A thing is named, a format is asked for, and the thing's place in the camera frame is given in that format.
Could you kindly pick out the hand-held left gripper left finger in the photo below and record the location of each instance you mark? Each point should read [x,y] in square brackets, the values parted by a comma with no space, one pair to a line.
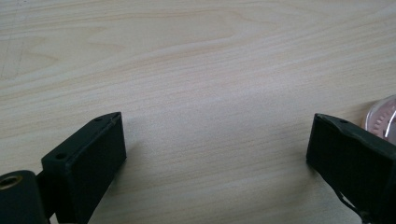
[84,168]

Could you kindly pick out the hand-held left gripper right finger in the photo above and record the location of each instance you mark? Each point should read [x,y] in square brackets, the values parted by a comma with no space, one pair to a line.
[351,158]

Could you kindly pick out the clear round plastic container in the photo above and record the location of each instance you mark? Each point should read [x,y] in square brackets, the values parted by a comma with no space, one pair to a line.
[383,119]

